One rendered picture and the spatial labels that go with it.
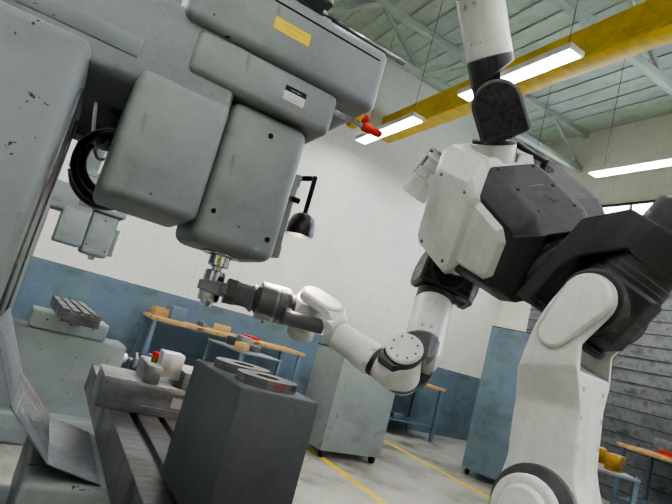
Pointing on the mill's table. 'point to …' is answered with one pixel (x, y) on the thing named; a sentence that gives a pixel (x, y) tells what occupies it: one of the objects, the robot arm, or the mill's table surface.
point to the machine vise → (138, 390)
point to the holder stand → (238, 436)
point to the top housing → (299, 47)
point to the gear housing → (263, 86)
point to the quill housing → (246, 187)
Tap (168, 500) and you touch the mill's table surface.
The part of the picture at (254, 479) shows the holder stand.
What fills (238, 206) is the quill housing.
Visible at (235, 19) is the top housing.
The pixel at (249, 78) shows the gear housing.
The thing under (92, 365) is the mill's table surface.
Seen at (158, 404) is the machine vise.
